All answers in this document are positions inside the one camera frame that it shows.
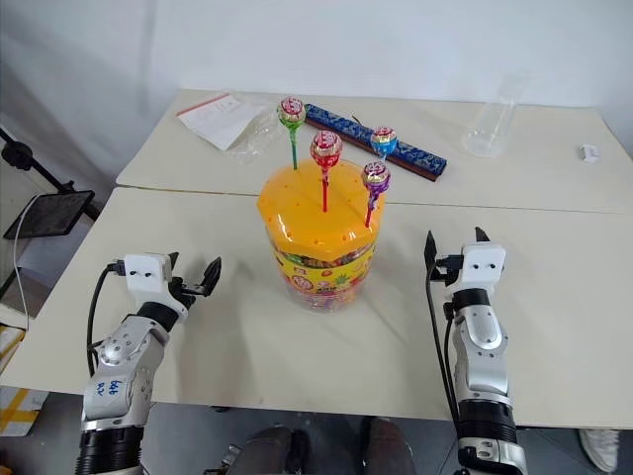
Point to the dark rounded shape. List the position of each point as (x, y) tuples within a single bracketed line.
[(272, 450), (388, 445)]

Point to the yellow-lidded clear lollipop jar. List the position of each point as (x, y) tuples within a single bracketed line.
[(316, 222)]

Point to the white shoe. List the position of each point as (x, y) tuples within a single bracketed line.
[(599, 449)]

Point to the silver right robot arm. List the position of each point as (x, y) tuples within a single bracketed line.
[(482, 346)]

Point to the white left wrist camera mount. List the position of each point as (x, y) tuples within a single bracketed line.
[(144, 272)]

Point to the plastic bag with paper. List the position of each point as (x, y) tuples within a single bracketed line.
[(217, 119)]

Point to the yellow cardboard box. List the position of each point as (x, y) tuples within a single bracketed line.
[(20, 410)]

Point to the clear plastic bag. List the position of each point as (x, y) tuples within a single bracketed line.
[(254, 141)]

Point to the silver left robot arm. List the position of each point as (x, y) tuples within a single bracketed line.
[(121, 349)]

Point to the small white block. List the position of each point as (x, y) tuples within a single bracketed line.
[(588, 152)]

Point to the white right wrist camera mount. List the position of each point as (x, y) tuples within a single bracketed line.
[(482, 264)]

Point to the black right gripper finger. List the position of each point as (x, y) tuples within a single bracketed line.
[(481, 238), (431, 255)]

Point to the blue-wrapped lollipop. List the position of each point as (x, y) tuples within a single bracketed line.
[(384, 141)]

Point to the red-wrapped lollipop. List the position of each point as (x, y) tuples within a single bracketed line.
[(326, 148)]

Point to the green-wrapped lollipop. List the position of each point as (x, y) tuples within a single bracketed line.
[(291, 111)]

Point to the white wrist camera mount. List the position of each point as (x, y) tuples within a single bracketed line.
[(482, 264), (144, 272)]

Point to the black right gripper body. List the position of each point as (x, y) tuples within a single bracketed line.
[(447, 269)]

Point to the purple-wrapped lollipop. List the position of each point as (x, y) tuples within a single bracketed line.
[(376, 177)]

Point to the black tablet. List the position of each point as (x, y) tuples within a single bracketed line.
[(49, 214)]

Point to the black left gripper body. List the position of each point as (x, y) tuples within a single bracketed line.
[(187, 293)]

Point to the clear plastic cylinder container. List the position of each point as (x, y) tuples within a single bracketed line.
[(489, 128)]

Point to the long blue patterned box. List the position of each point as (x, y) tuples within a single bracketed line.
[(410, 153)]

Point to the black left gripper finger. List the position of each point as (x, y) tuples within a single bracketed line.
[(212, 277), (173, 264)]

